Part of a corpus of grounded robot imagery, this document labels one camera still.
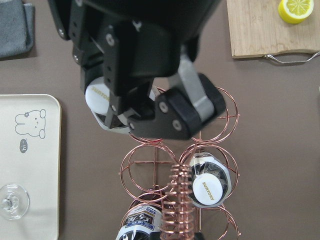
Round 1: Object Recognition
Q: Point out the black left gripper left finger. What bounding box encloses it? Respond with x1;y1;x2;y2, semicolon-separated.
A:
69;0;165;130

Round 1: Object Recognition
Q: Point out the half lemon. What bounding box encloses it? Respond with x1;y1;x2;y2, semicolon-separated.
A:
277;0;314;24

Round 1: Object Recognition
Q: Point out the tea bottle rear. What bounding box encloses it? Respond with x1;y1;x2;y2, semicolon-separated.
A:
189;152;232;208

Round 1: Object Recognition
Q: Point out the dark grey folded cloth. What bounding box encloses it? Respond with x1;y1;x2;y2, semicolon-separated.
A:
0;0;35;58

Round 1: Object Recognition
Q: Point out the tea bottle middle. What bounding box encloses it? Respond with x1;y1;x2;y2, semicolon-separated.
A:
116;192;163;240

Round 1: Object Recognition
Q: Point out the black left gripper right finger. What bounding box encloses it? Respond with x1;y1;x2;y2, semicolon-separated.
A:
127;46;226;140

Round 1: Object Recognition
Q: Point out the cream rabbit tray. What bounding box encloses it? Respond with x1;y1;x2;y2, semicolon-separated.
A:
0;94;62;240

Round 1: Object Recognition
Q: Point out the tea bottle front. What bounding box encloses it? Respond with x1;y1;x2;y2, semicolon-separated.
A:
85;76;133;135

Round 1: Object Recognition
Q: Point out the clear wine glass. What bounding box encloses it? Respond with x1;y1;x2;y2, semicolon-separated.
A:
0;183;30;220

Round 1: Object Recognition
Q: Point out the bamboo cutting board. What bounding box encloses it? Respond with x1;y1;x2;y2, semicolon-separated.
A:
226;0;320;59

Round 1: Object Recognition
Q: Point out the copper wire bottle basket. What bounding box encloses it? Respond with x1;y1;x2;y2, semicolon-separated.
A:
120;86;242;240

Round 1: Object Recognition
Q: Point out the tea bottle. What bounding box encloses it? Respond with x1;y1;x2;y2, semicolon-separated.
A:
189;152;232;208
85;76;133;135
116;192;163;240

